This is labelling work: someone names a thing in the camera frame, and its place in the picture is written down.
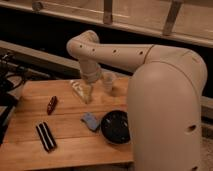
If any wooden board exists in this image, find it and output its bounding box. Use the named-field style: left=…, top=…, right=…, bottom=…
left=0, top=77, right=132, bottom=171

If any black equipment with cables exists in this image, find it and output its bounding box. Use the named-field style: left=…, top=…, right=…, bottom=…
left=0, top=53, right=26, bottom=145

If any clear plastic cup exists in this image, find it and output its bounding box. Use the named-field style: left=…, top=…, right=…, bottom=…
left=102, top=72, right=116, bottom=93

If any red pocket knife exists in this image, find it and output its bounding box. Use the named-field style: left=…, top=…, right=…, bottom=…
left=47, top=96, right=58, bottom=115

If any black round bowl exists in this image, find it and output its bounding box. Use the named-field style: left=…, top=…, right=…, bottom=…
left=100, top=110, right=130, bottom=144

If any black white striped block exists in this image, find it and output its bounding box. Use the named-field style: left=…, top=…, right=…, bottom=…
left=36, top=122, right=57, bottom=153

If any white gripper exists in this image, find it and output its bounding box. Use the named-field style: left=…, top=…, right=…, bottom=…
left=80, top=61, right=102, bottom=100

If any blue sponge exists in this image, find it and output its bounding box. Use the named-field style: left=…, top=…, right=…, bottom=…
left=81, top=113, right=100, bottom=132

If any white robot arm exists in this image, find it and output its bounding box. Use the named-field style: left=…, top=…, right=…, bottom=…
left=66, top=30, right=207, bottom=171

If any metal window frame rail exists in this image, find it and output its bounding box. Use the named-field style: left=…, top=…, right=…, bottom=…
left=0, top=0, right=213, bottom=48

